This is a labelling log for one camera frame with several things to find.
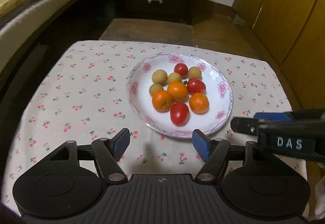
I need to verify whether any tan longan fruit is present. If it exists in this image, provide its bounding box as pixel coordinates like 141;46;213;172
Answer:
149;83;164;97
187;66;202;80
167;72;182;85
152;69;168;85

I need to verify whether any red cherry tomato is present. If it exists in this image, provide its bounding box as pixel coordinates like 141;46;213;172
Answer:
187;78;206;95
173;63;188;78
170;102;190;126

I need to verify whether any beige mattress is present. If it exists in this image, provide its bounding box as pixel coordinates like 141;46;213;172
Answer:
1;0;76;75

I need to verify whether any orange tangerine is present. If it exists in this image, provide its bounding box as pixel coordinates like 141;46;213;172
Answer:
189;93;209;114
167;82;188;101
152;90;173;112

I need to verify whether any yellow wooden wardrobe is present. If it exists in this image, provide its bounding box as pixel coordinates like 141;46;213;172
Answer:
233;0;324;109

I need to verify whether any white floral plate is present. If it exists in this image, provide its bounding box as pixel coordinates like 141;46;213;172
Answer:
126;52;234;139

